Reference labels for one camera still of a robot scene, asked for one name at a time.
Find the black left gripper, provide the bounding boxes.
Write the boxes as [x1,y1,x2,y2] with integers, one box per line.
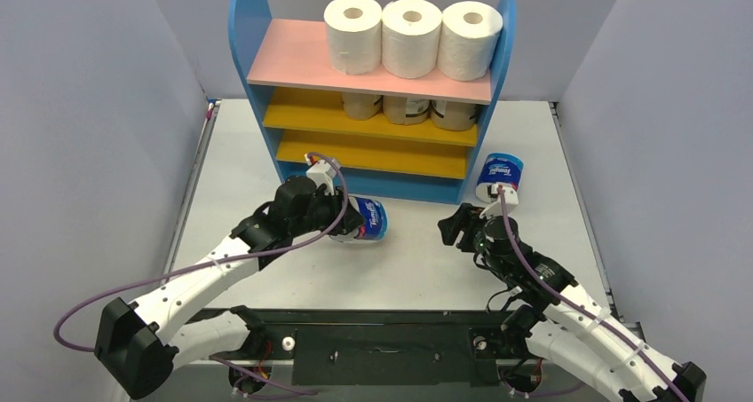
[290,185,365,239]

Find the blue roll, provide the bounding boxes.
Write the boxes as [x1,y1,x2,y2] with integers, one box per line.
[475,153,524,209]
[329,196,388,243]

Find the brown printed paper roll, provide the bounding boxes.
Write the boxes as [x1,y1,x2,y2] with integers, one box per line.
[341,92,383,121]

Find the blue shelf with coloured boards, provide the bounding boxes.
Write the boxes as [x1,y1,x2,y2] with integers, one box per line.
[227,0,517,204]

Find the white roll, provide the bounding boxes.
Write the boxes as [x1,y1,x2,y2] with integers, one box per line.
[381,0,442,79]
[437,1,503,82]
[323,0,382,75]

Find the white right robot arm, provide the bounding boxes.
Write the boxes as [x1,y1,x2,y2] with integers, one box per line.
[438,203,707,401]

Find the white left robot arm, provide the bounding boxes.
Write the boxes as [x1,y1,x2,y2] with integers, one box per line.
[94,176,382,399]

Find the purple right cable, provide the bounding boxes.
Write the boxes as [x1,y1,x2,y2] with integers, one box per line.
[496,187,689,402]

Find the purple cable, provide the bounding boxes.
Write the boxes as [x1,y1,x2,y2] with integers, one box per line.
[496,187,689,402]
[52,151,351,400]

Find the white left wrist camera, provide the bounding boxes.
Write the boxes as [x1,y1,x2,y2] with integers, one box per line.
[305,153,340,195]

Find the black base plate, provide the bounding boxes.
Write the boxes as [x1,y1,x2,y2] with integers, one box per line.
[219,307,534,387]

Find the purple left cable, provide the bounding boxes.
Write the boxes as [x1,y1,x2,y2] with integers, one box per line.
[52,151,351,400]

